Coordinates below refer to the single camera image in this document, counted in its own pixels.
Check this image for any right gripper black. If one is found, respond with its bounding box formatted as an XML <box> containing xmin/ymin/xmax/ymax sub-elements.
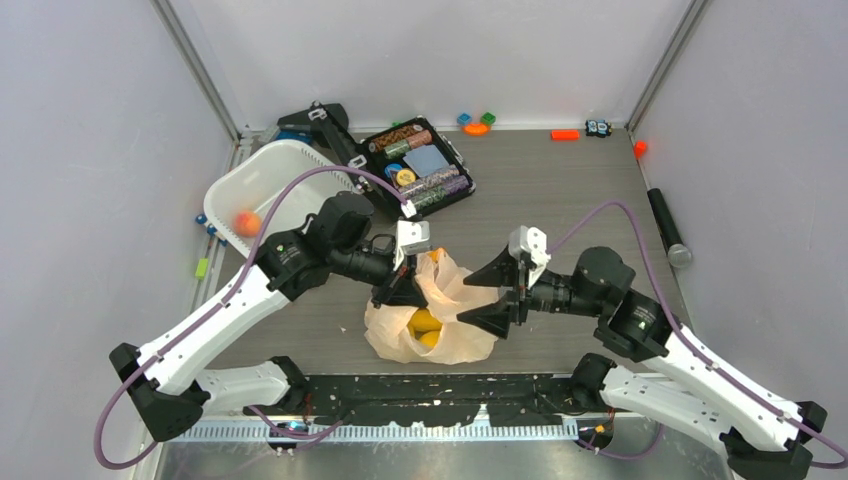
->
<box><xmin>456</xmin><ymin>242</ymin><xmax>604</xmax><ymax>338</ymax></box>

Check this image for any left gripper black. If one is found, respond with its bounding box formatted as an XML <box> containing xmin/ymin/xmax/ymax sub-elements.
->
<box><xmin>330</xmin><ymin>242</ymin><xmax>429</xmax><ymax>309</ymax></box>

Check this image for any yellow fake mango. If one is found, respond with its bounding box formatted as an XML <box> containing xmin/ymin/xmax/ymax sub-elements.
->
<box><xmin>407</xmin><ymin>309</ymin><xmax>443</xmax><ymax>333</ymax></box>

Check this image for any translucent plastic bag banana print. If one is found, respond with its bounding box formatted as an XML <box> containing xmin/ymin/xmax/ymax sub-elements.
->
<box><xmin>364</xmin><ymin>248</ymin><xmax>498</xmax><ymax>365</ymax></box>

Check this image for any yellow fake lemon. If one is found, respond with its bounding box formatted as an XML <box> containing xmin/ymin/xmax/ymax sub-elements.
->
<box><xmin>414</xmin><ymin>329</ymin><xmax>442</xmax><ymax>349</ymax></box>

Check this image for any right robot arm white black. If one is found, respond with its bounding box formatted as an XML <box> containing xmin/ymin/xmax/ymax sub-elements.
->
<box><xmin>458</xmin><ymin>247</ymin><xmax>827</xmax><ymax>479</ymax></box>

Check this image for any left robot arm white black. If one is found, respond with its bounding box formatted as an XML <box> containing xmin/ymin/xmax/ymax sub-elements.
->
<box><xmin>109</xmin><ymin>193</ymin><xmax>430</xmax><ymax>442</ymax></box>

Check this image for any orange fake peach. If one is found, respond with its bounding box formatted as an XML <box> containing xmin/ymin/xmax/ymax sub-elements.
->
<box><xmin>232</xmin><ymin>210</ymin><xmax>263</xmax><ymax>238</ymax></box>

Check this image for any black poker chip case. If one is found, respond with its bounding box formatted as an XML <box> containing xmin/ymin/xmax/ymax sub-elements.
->
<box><xmin>277</xmin><ymin>101</ymin><xmax>476</xmax><ymax>216</ymax></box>

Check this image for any orange block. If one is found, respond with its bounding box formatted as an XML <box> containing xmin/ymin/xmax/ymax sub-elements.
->
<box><xmin>550</xmin><ymin>129</ymin><xmax>581</xmax><ymax>142</ymax></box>

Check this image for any green toy cube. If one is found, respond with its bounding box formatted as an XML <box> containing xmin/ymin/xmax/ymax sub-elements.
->
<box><xmin>480</xmin><ymin>112</ymin><xmax>496</xmax><ymax>126</ymax></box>

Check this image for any blue toy cube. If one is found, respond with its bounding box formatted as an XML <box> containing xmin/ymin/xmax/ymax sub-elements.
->
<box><xmin>456</xmin><ymin>112</ymin><xmax>472</xmax><ymax>126</ymax></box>

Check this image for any black microphone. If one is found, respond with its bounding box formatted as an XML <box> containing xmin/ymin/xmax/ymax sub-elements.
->
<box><xmin>647</xmin><ymin>188</ymin><xmax>693</xmax><ymax>269</ymax></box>

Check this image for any small toy car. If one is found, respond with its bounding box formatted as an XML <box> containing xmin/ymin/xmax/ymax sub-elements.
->
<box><xmin>584</xmin><ymin>119</ymin><xmax>613</xmax><ymax>138</ymax></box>

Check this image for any white plastic basin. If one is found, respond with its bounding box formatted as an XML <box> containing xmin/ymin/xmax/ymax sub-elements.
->
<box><xmin>203</xmin><ymin>140</ymin><xmax>354</xmax><ymax>257</ymax></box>

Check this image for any orange corner piece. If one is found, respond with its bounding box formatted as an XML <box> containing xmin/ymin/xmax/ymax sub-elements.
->
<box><xmin>633</xmin><ymin>141</ymin><xmax>648</xmax><ymax>160</ymax></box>

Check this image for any green clip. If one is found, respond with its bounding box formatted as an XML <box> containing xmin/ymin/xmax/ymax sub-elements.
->
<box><xmin>194</xmin><ymin>258</ymin><xmax>209</xmax><ymax>280</ymax></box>

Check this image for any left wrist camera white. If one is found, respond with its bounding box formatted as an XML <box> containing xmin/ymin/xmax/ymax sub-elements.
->
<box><xmin>393</xmin><ymin>220</ymin><xmax>431</xmax><ymax>270</ymax></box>

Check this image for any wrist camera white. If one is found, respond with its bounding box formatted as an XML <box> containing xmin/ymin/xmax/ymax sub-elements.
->
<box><xmin>393</xmin><ymin>220</ymin><xmax>431</xmax><ymax>270</ymax></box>
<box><xmin>507</xmin><ymin>225</ymin><xmax>551</xmax><ymax>288</ymax></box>

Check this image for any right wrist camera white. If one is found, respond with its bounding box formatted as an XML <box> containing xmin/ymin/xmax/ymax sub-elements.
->
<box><xmin>507</xmin><ymin>225</ymin><xmax>551</xmax><ymax>288</ymax></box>

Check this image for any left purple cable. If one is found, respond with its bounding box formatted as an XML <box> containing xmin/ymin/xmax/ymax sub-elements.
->
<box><xmin>93</xmin><ymin>165</ymin><xmax>419</xmax><ymax>472</ymax></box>

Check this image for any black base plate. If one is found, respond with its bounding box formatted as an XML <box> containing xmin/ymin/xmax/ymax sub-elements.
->
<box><xmin>259</xmin><ymin>373</ymin><xmax>614</xmax><ymax>427</ymax></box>

